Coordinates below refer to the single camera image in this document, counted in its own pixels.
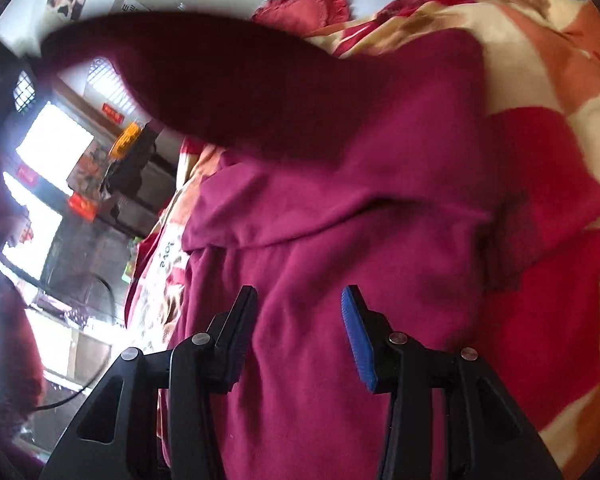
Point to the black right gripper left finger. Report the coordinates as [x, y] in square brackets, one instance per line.
[113, 435]

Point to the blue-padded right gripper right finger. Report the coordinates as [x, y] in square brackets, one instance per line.
[487, 435]

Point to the maroon fleece garment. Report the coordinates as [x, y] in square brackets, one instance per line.
[463, 227]

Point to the orange red cream blanket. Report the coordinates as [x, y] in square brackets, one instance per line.
[537, 52]

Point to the dark wooden cabinet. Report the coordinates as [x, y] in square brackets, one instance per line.
[107, 206]

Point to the orange yellow box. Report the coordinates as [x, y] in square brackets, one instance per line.
[125, 141]

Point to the red heart pillow left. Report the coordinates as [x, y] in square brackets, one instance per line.
[300, 17]

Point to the wall calendar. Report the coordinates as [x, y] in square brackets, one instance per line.
[131, 6]

